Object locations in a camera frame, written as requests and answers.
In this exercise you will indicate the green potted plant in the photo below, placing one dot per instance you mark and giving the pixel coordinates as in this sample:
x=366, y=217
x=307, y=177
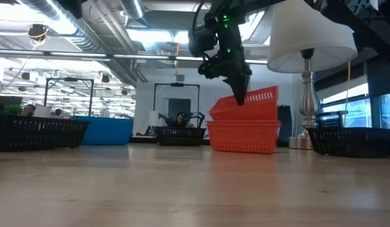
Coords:
x=12, y=110

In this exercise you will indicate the black monitor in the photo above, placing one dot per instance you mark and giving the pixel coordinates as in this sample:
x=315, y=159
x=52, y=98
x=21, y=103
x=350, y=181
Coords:
x=7, y=101

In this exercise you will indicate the orange plastic basket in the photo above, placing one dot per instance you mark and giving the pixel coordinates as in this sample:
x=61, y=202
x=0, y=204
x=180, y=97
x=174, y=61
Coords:
x=245, y=108
x=243, y=137

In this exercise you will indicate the black background rig frame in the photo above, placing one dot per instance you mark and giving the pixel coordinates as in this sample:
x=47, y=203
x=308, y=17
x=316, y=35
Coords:
x=68, y=79
x=177, y=84

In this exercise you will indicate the black plastic basket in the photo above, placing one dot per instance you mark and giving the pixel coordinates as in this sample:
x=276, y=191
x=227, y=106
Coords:
x=329, y=119
x=352, y=142
x=37, y=132
x=180, y=136

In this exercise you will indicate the small white shade lamp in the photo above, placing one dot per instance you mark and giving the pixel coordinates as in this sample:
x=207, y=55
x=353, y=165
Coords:
x=42, y=111

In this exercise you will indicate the black upright panel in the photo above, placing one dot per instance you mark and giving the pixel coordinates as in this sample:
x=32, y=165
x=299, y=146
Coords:
x=284, y=126

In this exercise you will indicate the blue plastic basket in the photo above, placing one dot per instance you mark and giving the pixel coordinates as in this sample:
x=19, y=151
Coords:
x=103, y=130

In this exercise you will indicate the black background robot arm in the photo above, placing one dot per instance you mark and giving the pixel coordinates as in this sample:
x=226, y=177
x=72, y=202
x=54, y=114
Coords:
x=198, y=117

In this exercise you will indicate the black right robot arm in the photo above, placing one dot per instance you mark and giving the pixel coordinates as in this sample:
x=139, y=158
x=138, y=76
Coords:
x=229, y=31

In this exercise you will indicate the white lamp shade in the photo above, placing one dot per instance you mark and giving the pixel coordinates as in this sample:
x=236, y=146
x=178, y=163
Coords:
x=308, y=31

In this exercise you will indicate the person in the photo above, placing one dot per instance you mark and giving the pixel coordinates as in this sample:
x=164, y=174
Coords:
x=180, y=119
x=58, y=112
x=28, y=110

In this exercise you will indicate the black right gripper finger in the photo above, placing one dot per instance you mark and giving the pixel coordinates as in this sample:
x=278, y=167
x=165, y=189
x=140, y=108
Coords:
x=246, y=82
x=237, y=91

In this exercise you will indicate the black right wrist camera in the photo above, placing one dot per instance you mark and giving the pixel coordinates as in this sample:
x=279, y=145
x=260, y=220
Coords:
x=202, y=41

